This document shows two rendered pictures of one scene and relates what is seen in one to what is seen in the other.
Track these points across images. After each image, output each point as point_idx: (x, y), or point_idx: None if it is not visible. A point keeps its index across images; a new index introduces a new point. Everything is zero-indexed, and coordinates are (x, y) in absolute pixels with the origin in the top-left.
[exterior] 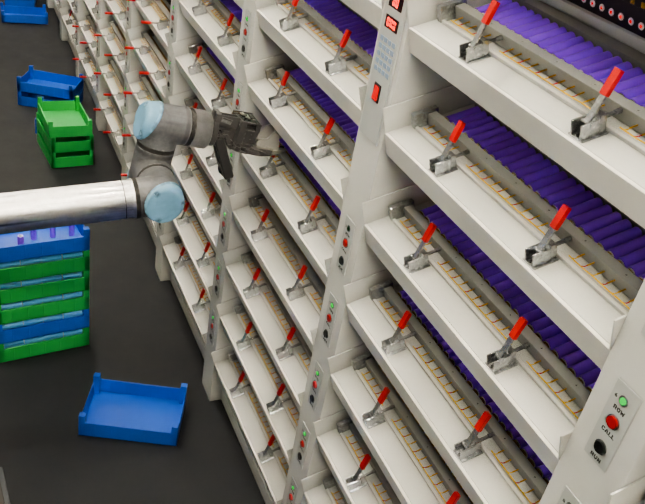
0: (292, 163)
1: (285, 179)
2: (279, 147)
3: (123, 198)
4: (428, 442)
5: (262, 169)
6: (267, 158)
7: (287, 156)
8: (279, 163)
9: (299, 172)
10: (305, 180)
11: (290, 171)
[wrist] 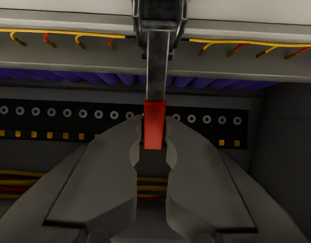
0: (125, 72)
1: (64, 25)
2: (142, 136)
3: None
4: None
5: (178, 11)
6: (278, 28)
7: (174, 75)
8: (206, 34)
9: (61, 69)
10: (6, 66)
11: (104, 50)
